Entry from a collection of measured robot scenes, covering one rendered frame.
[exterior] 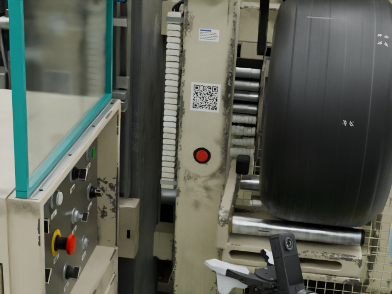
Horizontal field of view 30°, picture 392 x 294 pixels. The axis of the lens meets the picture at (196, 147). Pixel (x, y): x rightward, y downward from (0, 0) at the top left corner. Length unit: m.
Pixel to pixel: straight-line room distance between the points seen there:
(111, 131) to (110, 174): 0.11
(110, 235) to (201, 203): 0.31
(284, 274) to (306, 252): 0.57
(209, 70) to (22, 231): 0.81
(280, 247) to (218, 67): 0.64
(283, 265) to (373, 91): 0.51
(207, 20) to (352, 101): 0.42
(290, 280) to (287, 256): 0.04
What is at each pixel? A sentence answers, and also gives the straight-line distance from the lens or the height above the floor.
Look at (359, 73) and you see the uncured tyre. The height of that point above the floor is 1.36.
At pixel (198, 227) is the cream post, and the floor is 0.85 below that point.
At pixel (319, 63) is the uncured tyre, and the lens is 1.66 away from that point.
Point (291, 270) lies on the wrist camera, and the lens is 1.35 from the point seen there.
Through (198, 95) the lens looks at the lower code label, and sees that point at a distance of 1.86.
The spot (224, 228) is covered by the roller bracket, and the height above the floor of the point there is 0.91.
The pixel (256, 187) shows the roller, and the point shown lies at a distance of 2.16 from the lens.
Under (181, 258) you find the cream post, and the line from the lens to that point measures 2.05.
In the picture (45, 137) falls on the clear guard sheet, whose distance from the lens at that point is 1.24.
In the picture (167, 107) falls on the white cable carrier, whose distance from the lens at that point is 1.90.
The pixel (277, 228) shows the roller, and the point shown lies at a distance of 1.90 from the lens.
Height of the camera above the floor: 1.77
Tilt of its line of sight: 21 degrees down
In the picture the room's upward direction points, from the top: 3 degrees clockwise
